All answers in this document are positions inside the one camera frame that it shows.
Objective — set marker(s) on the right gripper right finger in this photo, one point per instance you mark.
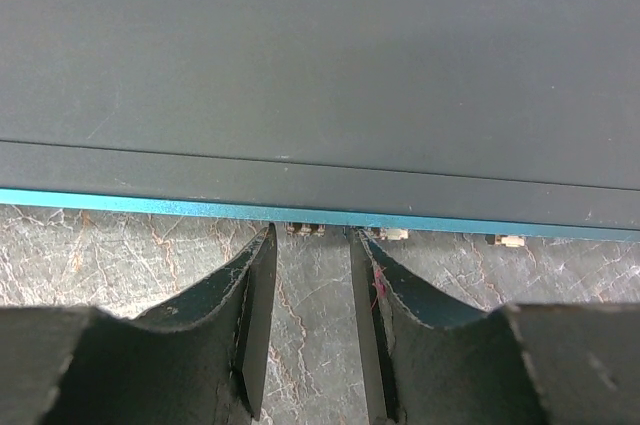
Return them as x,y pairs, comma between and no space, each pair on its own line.
429,358

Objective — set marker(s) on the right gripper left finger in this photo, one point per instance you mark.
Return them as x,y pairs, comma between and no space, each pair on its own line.
199,357

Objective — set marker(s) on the dark blue network switch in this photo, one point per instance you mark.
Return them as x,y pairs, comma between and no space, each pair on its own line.
478,116

